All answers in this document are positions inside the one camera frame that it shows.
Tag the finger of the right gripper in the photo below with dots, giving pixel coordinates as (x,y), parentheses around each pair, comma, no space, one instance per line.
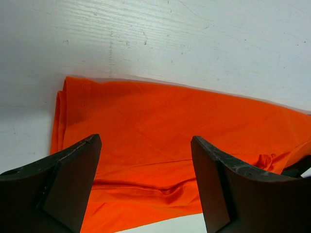
(297,169)

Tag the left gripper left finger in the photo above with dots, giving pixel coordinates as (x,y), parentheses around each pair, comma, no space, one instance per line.
(50,195)

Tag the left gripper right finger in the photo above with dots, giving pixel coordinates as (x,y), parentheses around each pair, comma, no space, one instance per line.
(237,197)

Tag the orange t-shirt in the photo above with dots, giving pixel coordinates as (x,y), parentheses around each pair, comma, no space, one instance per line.
(145,173)

